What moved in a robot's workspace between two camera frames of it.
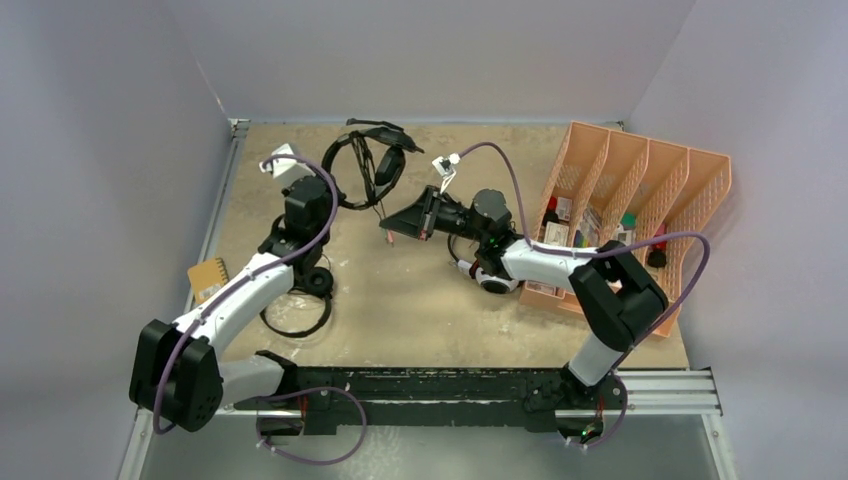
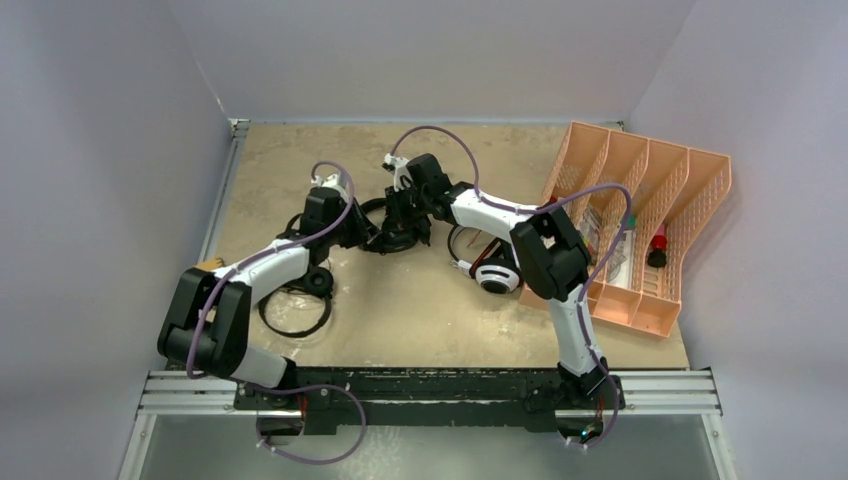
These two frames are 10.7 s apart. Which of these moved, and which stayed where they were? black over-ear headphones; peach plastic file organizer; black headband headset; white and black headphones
Moved: black headband headset
Stayed: peach plastic file organizer; black over-ear headphones; white and black headphones
